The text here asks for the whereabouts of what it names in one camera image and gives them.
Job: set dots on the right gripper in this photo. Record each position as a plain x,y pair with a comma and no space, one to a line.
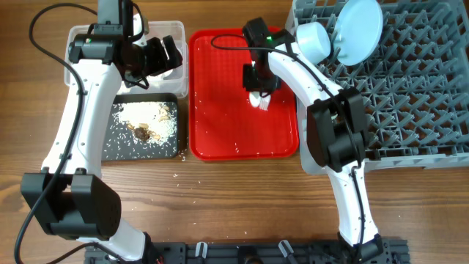
250,82

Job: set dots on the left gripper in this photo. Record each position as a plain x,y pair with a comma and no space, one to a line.
162,63

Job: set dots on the white plastic spoon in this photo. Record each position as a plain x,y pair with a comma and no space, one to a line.
254,99

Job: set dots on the white napkin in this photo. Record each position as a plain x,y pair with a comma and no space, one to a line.
168,75

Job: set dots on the light blue bowl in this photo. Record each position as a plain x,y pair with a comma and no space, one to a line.
313,41

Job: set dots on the light blue plate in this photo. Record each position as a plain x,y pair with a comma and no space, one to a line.
358,30

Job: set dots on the white plastic fork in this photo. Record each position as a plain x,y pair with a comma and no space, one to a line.
264,103

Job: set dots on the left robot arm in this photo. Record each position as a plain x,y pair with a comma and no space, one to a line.
67,196

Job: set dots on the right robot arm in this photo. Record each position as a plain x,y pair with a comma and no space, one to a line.
336,127

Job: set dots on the grey dishwasher rack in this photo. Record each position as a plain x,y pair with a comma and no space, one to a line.
414,86

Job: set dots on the clear plastic bin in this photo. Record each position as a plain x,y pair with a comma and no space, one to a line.
165,84

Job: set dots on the red serving tray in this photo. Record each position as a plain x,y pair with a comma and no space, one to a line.
223,125

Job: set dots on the food scraps and rice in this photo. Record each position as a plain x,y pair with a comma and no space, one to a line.
144,122

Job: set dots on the black plastic bin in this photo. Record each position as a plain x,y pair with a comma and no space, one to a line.
146,146

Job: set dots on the black mounting rail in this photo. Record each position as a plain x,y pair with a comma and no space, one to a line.
394,251

